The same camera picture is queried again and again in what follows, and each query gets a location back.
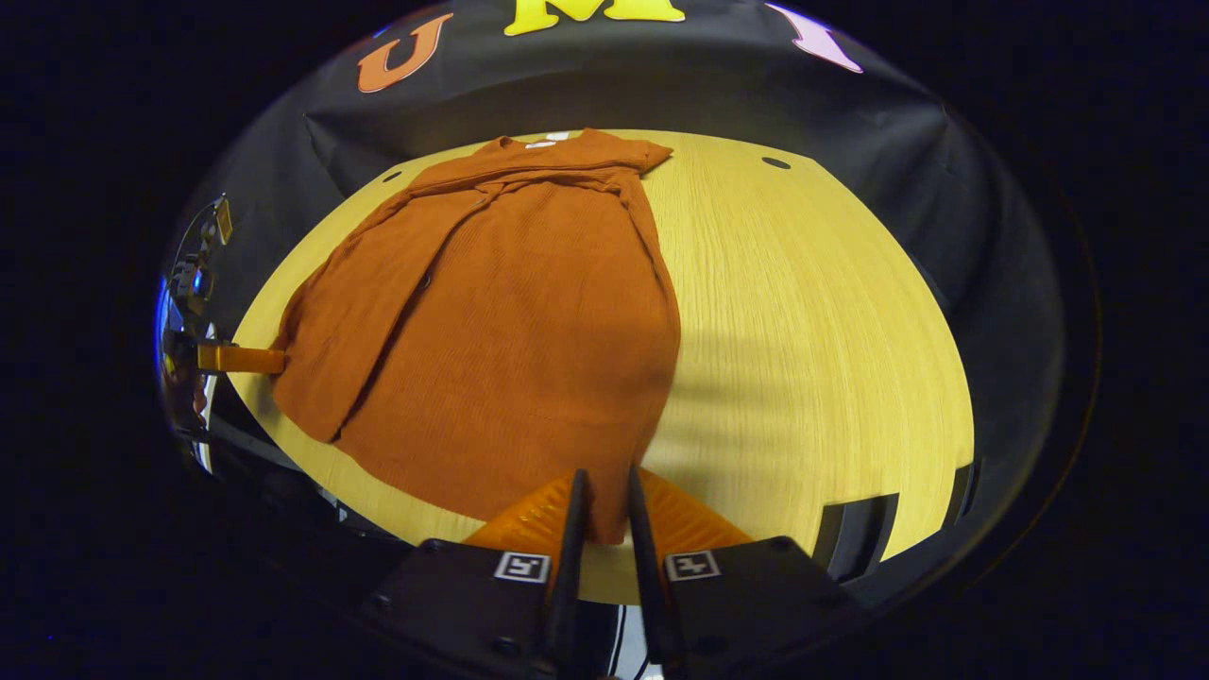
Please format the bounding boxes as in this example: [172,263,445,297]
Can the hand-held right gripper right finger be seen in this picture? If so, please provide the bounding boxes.
[626,463,856,680]

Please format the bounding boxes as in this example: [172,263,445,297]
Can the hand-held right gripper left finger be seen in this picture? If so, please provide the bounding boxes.
[362,467,593,680]

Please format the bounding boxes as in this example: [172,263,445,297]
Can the orange knit cardigan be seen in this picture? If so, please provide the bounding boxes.
[268,127,684,548]

